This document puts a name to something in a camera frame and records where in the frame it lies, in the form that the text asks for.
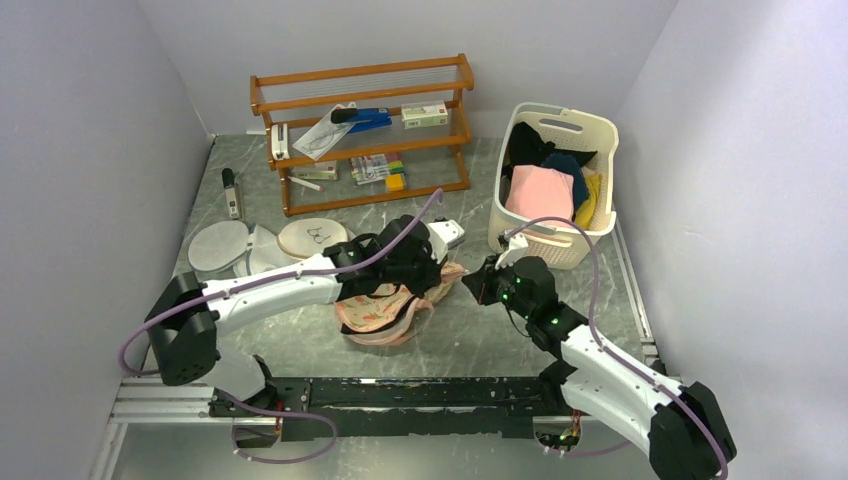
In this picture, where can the pink folded cloth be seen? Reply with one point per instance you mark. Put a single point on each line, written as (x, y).
(537, 192)

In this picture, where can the cream laundry basket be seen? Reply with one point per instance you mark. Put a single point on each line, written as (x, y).
(574, 130)

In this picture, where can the black bra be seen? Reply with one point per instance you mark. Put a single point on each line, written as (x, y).
(388, 301)

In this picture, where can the wooden shelf rack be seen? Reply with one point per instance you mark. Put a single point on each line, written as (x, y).
(432, 156)

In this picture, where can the yellow cloth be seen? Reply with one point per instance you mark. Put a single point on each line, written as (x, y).
(585, 212)

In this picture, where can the black garment in basket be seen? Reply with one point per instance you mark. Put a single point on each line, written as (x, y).
(525, 147)

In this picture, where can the blue stapler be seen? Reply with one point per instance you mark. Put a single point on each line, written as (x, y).
(361, 119)

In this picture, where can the aluminium frame rail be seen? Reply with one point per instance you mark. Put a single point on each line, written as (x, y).
(148, 401)

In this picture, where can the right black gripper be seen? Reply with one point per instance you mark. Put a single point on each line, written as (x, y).
(481, 282)

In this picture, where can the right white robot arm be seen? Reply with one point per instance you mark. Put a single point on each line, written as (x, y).
(679, 428)

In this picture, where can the white green box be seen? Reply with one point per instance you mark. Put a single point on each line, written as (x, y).
(424, 114)

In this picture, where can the beige round laundry bag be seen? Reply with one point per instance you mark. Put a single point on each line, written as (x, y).
(300, 239)

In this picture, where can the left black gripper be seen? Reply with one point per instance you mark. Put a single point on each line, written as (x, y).
(425, 250)

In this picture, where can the black silver marker device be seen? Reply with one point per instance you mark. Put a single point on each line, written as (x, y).
(231, 192)

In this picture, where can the highlighter marker pack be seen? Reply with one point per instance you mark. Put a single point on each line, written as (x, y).
(375, 168)

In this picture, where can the small white box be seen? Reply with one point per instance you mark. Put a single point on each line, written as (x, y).
(321, 171)

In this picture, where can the clear plastic packet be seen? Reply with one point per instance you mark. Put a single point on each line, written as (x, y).
(322, 136)

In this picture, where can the dark teal cloth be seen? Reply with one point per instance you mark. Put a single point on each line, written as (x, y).
(569, 165)

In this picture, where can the floral mesh laundry bag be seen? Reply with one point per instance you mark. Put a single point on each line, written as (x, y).
(388, 331)

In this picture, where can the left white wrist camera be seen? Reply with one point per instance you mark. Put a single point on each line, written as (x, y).
(445, 235)

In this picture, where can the white red pen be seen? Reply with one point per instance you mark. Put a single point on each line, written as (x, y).
(307, 184)

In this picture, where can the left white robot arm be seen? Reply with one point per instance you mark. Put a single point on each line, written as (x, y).
(190, 316)

